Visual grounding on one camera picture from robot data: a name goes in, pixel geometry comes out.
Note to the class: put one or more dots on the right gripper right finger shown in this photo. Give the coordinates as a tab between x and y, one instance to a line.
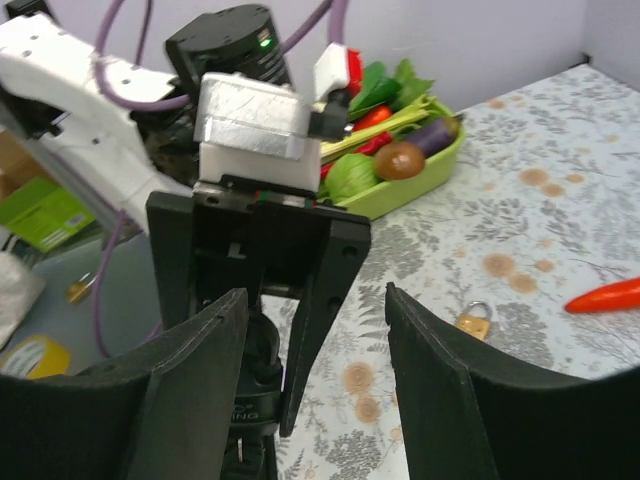
471	411

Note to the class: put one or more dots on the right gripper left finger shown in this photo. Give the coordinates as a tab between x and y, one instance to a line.
161	411

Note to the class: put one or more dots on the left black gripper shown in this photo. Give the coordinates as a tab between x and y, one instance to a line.
268	240

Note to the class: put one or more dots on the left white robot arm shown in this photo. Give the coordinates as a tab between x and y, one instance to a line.
147	118

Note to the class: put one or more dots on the small brass padlock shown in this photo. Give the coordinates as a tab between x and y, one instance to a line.
475	319

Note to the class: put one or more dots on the green round cabbage toy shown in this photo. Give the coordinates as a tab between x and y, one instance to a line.
350	175

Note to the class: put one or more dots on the green plastic tray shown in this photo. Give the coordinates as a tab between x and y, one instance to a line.
387	196

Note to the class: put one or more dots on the yellow tape roll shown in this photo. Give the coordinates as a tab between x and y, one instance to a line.
36	357

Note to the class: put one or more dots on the red chili pepper toy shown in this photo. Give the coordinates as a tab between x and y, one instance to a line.
369	148

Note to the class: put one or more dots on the bok choy toy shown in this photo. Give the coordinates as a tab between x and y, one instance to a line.
396	91

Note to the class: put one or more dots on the celery stalk toy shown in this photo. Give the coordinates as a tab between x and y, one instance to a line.
422	109

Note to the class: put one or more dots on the orange toy carrot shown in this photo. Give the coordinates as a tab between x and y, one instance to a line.
623	295

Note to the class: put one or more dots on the purple eggplant toy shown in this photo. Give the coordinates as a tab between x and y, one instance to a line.
436	136

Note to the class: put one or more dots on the green cardboard box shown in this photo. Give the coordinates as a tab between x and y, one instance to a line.
44	214

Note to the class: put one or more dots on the floral tablecloth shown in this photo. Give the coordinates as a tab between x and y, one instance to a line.
543	207

